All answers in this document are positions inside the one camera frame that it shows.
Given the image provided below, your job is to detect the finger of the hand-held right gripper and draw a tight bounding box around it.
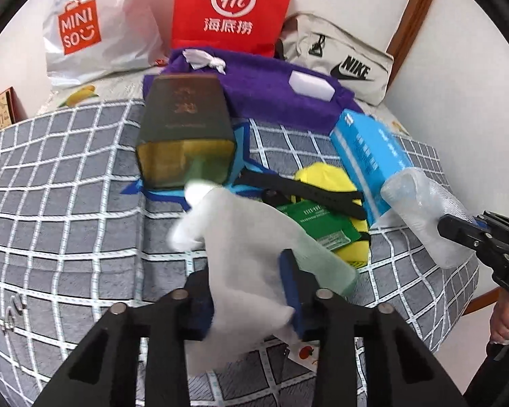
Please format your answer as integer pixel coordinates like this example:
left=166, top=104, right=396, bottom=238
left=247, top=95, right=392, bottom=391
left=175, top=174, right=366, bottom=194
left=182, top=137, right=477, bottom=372
left=474, top=211, right=509, bottom=239
left=438, top=214, right=485, bottom=251

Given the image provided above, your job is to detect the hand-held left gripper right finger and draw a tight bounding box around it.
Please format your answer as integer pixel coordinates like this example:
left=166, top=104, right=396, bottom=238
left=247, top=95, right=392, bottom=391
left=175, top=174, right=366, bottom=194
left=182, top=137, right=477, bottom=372
left=278, top=249, right=471, bottom=407

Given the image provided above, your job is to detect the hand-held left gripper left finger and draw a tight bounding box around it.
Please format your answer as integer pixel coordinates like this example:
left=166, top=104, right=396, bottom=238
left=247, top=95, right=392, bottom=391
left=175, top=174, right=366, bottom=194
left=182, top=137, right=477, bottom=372
left=36, top=269, right=215, bottom=407

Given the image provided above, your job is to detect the clear plastic cup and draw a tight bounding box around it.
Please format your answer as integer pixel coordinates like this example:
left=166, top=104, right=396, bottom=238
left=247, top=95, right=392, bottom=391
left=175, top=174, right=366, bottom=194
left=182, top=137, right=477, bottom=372
left=381, top=169, right=478, bottom=269

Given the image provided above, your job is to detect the white tissue cloth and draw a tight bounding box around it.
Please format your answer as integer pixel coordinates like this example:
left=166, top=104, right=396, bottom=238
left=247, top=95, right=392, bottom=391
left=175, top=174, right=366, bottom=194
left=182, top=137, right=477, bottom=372
left=170, top=182, right=302, bottom=376

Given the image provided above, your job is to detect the yellow pouch with black bands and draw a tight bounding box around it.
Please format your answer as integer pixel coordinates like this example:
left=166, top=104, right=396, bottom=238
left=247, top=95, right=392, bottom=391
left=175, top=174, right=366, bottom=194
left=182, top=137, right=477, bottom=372
left=292, top=161, right=372, bottom=269

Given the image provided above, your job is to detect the person's right hand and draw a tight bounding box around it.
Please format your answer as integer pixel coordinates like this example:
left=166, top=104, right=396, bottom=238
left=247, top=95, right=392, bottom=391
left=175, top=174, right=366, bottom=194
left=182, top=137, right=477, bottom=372
left=490, top=290, right=509, bottom=345

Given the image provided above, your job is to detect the dark green tissue packet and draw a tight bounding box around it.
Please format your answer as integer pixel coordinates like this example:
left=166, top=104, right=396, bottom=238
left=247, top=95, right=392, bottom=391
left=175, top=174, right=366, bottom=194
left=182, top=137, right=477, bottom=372
left=278, top=202, right=363, bottom=258

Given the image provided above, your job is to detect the blue cardboard box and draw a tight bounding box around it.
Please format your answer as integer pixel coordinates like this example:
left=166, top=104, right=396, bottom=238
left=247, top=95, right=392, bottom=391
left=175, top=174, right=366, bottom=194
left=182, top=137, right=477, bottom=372
left=328, top=109, right=414, bottom=227

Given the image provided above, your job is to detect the blue star-shaped pad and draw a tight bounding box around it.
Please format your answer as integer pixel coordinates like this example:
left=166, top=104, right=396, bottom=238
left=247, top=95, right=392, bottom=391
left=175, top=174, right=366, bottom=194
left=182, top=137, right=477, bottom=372
left=123, top=122, right=261, bottom=210

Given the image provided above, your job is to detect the grey checked blanket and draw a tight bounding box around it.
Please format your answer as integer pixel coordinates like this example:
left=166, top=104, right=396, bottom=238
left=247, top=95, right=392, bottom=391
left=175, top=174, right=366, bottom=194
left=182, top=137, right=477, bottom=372
left=0, top=97, right=480, bottom=407

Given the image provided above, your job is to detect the dark green box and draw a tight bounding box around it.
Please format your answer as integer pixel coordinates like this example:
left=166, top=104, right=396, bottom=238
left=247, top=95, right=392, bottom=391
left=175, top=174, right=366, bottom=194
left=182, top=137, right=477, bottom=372
left=136, top=74, right=237, bottom=191

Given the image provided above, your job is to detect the purple towel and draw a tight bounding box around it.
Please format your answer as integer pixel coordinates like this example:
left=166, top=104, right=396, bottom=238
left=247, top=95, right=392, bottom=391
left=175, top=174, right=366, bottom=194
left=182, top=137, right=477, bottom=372
left=157, top=47, right=363, bottom=134

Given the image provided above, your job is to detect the white sponge block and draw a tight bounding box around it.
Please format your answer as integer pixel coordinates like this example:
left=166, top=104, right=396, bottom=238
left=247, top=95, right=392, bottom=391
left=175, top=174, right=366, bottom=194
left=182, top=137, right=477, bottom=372
left=289, top=71, right=337, bottom=102

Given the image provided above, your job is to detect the beige bag with black logo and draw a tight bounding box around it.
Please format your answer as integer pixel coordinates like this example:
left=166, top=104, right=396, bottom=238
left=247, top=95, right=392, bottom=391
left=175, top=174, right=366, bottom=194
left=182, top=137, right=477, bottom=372
left=276, top=14, right=395, bottom=106

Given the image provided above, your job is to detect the crumpled white tissue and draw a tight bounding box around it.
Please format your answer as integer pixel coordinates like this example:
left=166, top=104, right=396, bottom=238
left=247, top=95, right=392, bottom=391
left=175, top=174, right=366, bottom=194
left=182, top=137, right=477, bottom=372
left=182, top=49, right=227, bottom=75

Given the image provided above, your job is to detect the fruit-print bed sheet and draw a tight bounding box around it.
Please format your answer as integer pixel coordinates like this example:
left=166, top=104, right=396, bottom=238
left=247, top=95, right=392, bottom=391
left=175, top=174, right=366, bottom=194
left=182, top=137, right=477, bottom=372
left=36, top=65, right=442, bottom=147

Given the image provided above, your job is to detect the red shopping bag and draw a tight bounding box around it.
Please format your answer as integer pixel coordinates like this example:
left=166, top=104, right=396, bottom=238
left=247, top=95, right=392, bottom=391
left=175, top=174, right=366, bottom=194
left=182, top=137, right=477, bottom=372
left=170, top=0, right=301, bottom=58

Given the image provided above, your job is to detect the brown cardboard box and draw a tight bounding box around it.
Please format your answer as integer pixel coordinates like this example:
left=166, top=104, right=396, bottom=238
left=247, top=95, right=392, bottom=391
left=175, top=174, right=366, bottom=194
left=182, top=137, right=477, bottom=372
left=0, top=87, right=18, bottom=133

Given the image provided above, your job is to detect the white plastic shopping bag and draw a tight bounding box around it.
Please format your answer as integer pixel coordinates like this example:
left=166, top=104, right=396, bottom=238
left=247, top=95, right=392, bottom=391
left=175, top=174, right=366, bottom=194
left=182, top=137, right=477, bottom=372
left=42, top=0, right=166, bottom=89

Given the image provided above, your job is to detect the black strap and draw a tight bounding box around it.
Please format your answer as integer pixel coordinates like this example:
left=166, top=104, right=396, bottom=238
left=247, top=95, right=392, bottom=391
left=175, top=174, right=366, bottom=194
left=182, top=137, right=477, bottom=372
left=237, top=170, right=365, bottom=220

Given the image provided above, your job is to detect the wooden bed frame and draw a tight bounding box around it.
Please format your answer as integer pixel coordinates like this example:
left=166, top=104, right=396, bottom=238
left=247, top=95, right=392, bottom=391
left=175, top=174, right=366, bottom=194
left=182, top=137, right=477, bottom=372
left=385, top=0, right=444, bottom=58

